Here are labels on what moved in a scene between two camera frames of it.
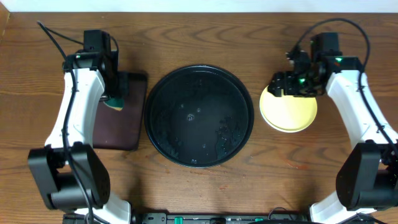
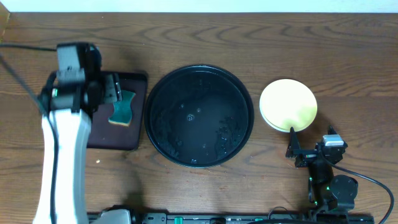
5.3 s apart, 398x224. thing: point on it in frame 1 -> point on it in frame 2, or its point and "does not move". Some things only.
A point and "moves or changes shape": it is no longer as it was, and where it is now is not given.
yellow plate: [287, 113] does not move
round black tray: [199, 116] does not move
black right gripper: [282, 81] -> [293, 150]
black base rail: [222, 218] does not move
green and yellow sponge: [114, 103] moves or changes shape
